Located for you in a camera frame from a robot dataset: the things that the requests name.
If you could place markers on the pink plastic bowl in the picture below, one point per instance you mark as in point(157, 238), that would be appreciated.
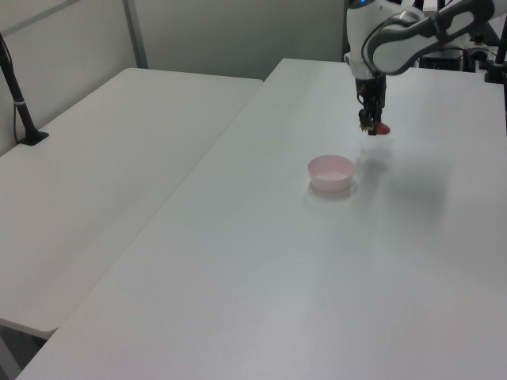
point(331, 176)

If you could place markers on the grey partition frame post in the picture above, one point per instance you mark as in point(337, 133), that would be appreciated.
point(136, 35)

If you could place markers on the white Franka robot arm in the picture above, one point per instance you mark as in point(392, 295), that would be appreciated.
point(396, 43)

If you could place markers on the red strawberry with green leaves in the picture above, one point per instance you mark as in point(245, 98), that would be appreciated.
point(383, 129)

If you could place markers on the white side table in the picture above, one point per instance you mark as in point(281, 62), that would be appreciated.
point(99, 178)

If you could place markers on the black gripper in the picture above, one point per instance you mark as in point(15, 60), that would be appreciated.
point(370, 93)

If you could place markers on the black pole with clamp base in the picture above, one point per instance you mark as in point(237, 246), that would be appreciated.
point(497, 63)
point(20, 103)

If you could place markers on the black control box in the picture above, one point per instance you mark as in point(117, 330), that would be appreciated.
point(441, 59)

